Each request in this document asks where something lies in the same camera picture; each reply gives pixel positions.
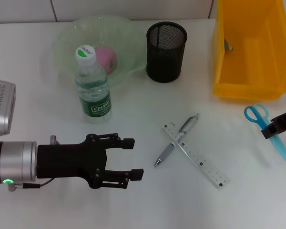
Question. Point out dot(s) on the clear green-label water bottle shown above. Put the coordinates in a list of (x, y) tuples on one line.
[(95, 95)]

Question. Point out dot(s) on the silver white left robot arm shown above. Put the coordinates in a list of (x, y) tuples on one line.
[(14, 159)]

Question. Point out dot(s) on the silver connector stub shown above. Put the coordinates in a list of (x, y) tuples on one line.
[(54, 140)]

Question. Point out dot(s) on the black mesh pen holder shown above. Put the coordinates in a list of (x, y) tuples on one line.
[(165, 64)]

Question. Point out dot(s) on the pink toy peach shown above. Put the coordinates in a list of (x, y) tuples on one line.
[(107, 59)]

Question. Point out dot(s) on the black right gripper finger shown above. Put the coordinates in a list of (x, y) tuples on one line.
[(281, 124)]

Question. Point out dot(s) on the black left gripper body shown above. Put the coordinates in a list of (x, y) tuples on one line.
[(69, 161)]

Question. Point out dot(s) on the yellow plastic bin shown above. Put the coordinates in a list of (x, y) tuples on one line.
[(252, 66)]

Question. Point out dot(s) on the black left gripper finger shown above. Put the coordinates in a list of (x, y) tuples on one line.
[(137, 174), (128, 143)]

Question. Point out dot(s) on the green glass fruit bowl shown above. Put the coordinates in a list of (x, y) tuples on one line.
[(128, 43)]

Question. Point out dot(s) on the clear plastic ruler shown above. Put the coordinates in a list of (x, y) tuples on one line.
[(205, 167)]

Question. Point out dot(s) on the silver grey pen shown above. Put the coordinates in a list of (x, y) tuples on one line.
[(168, 151)]

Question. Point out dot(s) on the blue scissors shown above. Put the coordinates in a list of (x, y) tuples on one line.
[(282, 148)]

